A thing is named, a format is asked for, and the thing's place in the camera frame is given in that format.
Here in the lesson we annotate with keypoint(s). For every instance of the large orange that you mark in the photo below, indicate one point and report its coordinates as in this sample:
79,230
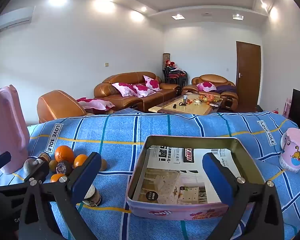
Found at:
64,153

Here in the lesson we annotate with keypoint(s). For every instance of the red plush toy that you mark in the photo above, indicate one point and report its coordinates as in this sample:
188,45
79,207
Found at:
170,63

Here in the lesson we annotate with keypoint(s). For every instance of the round ceiling spotlight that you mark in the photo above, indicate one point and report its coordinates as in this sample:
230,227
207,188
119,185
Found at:
143,8
264,5

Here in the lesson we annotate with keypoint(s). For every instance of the wooden coffee table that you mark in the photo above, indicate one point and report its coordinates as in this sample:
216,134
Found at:
190,108

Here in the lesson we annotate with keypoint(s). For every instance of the white wall air conditioner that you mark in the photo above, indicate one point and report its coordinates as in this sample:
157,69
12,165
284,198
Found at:
13,17

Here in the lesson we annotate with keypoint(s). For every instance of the dark brown passion fruit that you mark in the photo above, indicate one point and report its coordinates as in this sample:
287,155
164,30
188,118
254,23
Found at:
63,167

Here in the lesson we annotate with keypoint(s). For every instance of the pink cartoon cat cup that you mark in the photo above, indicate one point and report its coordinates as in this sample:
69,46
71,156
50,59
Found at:
293,152

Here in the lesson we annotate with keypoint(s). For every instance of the brown leather armchair with cushion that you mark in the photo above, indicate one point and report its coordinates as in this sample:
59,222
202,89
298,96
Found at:
210,78

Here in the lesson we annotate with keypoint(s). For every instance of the pink floral pillow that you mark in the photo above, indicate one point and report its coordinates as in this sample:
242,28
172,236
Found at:
125,89
206,86
143,90
152,83
96,103

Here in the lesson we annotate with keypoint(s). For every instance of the printed newspaper sheet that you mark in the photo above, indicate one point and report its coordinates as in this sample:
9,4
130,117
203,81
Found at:
180,177

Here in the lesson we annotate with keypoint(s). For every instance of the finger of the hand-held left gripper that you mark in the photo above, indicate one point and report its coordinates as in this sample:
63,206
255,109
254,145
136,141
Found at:
1,160
38,170

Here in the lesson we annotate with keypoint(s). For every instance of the pink rectangular tin box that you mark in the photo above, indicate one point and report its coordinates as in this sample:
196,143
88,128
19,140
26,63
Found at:
170,212

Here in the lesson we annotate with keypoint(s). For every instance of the long brown leather sofa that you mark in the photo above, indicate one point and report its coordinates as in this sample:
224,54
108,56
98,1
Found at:
130,76

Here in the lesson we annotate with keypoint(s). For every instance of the blue plaid blanket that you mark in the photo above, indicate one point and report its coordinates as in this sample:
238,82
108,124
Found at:
140,130

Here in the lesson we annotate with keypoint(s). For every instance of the brown wooden door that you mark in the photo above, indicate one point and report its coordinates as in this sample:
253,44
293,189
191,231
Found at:
247,75

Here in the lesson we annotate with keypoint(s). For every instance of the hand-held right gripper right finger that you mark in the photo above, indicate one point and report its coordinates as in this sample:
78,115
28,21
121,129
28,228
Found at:
216,177

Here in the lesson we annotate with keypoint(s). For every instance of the pink paper bag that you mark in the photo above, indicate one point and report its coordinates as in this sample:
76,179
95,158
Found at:
287,107

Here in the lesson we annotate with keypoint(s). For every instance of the drink can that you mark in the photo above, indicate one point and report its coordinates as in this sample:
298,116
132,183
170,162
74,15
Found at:
185,99

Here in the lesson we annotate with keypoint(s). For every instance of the orange leather chair back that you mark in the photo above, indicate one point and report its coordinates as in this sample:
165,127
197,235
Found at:
57,105

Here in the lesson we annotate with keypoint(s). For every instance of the purple cloth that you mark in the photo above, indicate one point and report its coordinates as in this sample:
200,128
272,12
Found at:
226,89

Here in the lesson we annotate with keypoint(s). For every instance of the stacked black chairs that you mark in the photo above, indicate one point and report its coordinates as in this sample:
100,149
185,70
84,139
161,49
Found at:
175,76

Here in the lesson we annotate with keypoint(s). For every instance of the square ceiling light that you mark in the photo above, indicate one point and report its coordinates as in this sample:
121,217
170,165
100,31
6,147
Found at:
238,17
178,17

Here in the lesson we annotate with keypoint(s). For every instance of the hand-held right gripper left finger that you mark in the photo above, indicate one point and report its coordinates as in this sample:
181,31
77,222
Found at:
86,177

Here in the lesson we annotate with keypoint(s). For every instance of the tall brown cylinder vase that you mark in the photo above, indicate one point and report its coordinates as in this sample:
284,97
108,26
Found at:
166,60

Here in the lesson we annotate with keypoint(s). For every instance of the red mesh bag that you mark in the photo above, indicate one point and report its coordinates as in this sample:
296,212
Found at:
211,96

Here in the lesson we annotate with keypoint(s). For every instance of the yellow apple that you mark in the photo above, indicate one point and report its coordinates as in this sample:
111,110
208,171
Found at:
205,99

